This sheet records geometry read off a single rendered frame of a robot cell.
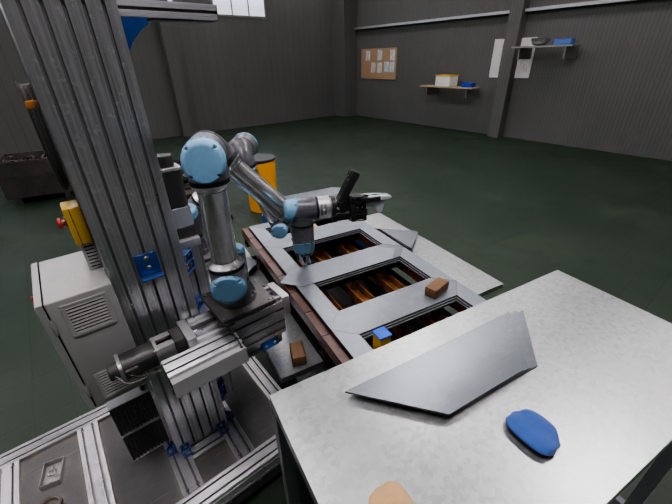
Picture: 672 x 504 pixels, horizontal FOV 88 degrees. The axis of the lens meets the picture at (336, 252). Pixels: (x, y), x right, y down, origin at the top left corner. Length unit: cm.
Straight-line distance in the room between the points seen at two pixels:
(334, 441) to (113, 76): 116
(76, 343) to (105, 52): 90
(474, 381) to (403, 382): 20
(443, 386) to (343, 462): 34
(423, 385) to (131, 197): 107
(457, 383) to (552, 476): 27
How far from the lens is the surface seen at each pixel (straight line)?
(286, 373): 161
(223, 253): 116
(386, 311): 164
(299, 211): 112
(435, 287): 175
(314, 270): 193
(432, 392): 105
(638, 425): 123
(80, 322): 142
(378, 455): 95
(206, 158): 103
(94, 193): 131
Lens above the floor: 186
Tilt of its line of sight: 29 degrees down
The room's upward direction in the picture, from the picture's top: 1 degrees counter-clockwise
